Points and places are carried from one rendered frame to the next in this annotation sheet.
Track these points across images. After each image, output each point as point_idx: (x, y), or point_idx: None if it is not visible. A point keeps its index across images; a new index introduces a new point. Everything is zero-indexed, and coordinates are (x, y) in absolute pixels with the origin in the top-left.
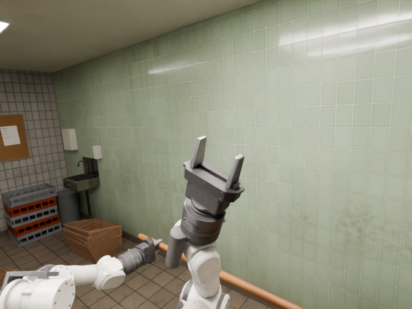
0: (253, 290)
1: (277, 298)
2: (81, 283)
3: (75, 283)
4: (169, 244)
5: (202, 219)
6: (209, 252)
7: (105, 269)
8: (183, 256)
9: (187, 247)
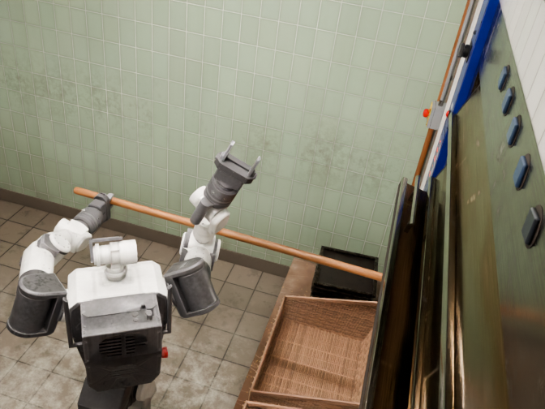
0: (231, 234)
1: (253, 238)
2: None
3: None
4: (199, 210)
5: (228, 194)
6: (225, 212)
7: None
8: (148, 211)
9: (210, 210)
